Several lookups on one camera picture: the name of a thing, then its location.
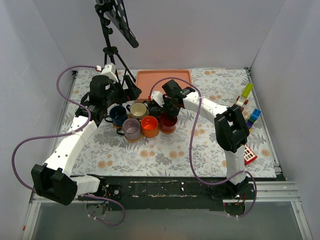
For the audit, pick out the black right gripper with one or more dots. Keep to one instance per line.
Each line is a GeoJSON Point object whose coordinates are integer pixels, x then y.
{"type": "Point", "coordinates": [170, 107]}

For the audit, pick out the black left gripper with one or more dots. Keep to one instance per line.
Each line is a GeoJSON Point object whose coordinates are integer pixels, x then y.
{"type": "Point", "coordinates": [122, 90]}

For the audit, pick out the cream enamel mug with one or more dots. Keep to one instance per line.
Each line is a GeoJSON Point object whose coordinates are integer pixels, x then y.
{"type": "Point", "coordinates": [137, 110]}

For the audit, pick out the dark green mug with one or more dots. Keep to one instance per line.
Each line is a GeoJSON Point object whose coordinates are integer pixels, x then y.
{"type": "Point", "coordinates": [154, 109]}

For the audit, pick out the dark blue mug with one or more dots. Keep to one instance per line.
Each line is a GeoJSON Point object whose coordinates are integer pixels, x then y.
{"type": "Point", "coordinates": [117, 116]}

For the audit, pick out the red mug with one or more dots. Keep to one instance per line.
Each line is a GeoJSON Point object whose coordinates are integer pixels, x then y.
{"type": "Point", "coordinates": [167, 123]}

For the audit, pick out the orange mug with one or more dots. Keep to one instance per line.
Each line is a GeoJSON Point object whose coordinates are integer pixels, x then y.
{"type": "Point", "coordinates": [149, 126]}

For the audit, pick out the grey lilac mug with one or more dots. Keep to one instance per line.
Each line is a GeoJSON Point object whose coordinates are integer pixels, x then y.
{"type": "Point", "coordinates": [131, 129]}

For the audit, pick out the woven cork coaster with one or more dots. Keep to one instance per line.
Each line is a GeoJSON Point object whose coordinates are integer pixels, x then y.
{"type": "Point", "coordinates": [136, 140]}

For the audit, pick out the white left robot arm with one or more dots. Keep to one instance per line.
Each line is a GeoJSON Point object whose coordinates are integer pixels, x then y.
{"type": "Point", "coordinates": [52, 179]}

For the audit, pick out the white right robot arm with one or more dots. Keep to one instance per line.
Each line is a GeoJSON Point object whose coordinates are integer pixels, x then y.
{"type": "Point", "coordinates": [231, 130]}

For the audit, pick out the pink serving tray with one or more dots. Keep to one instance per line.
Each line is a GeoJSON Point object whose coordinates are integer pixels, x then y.
{"type": "Point", "coordinates": [145, 79]}

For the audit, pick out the floral table mat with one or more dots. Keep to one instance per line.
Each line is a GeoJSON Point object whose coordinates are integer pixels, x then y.
{"type": "Point", "coordinates": [110, 154]}

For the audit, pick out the toy brick car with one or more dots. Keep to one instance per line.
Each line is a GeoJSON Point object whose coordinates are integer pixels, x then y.
{"type": "Point", "coordinates": [243, 99]}

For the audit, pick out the blue green toy bricks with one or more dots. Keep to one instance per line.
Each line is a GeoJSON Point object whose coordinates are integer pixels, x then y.
{"type": "Point", "coordinates": [253, 117]}

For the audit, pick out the red toy brick window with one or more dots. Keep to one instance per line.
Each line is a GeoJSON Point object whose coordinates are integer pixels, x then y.
{"type": "Point", "coordinates": [249, 155]}

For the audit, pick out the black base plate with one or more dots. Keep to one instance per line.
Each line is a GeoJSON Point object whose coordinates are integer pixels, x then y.
{"type": "Point", "coordinates": [173, 193]}

